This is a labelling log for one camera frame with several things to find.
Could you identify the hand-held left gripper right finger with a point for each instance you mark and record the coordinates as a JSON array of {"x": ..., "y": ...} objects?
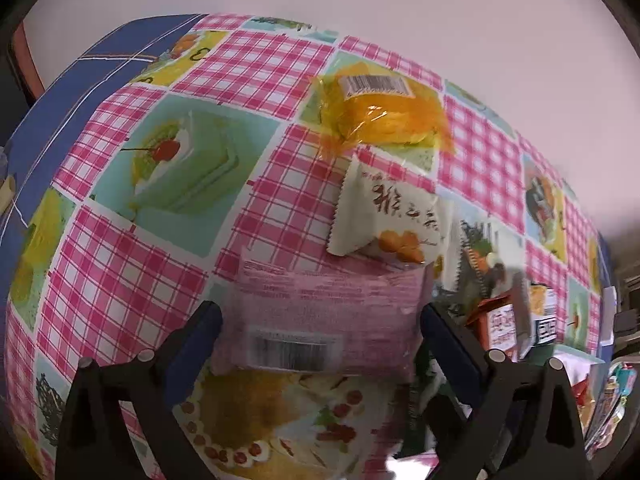
[{"x": 452, "y": 355}]

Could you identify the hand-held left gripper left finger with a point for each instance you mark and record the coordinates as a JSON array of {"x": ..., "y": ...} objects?
[{"x": 192, "y": 355}]

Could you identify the white box with teal rim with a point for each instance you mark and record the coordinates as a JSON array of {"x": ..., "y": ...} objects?
[{"x": 580, "y": 355}]

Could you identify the pink snack packet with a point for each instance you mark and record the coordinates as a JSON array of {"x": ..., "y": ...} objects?
[{"x": 325, "y": 310}]

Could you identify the brown-red milk biscuit packet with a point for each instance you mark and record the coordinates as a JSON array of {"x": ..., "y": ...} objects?
[{"x": 500, "y": 322}]

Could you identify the dark green biscuit packet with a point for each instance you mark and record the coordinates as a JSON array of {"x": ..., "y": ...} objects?
[{"x": 420, "y": 410}]

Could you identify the green and white biscuit packet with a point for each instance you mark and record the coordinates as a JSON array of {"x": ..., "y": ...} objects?
[{"x": 544, "y": 320}]

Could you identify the pink checkered printed tablecloth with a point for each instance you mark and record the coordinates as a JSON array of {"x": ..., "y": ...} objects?
[{"x": 165, "y": 210}]

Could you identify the white fruit-print snack packet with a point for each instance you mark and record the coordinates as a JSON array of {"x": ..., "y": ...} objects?
[{"x": 380, "y": 210}]

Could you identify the teal colourful snack packet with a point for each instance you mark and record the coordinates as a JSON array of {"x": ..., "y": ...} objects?
[{"x": 612, "y": 400}]

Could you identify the clear-wrapped yellow cake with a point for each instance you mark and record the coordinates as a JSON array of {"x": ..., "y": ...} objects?
[{"x": 385, "y": 110}]

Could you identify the brown furniture edge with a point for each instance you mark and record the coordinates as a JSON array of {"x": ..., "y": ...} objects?
[{"x": 27, "y": 65}]

